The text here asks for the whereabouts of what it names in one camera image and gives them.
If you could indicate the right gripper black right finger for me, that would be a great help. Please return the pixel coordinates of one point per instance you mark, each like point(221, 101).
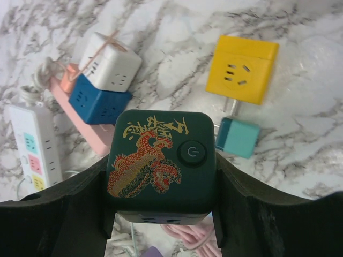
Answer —
point(252, 218)

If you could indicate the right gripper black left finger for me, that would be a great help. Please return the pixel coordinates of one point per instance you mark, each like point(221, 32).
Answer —
point(71, 218)

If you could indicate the white power strip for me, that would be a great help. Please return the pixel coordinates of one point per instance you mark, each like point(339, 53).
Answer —
point(34, 133)

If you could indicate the purple USB power strip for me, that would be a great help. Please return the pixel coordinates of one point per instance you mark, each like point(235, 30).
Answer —
point(152, 252)

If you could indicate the teal plug adapter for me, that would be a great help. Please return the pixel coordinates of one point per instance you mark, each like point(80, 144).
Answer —
point(237, 137)

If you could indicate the dark green cube socket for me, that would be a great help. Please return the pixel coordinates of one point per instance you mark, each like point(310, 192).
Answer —
point(162, 167)

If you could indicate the blue cube socket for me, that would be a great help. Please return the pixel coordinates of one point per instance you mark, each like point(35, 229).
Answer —
point(95, 106)

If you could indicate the yellow cube socket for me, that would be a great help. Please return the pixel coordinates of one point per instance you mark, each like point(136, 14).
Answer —
point(241, 68)

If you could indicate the white tiger cube socket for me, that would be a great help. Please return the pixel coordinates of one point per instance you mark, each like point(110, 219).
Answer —
point(109, 64)

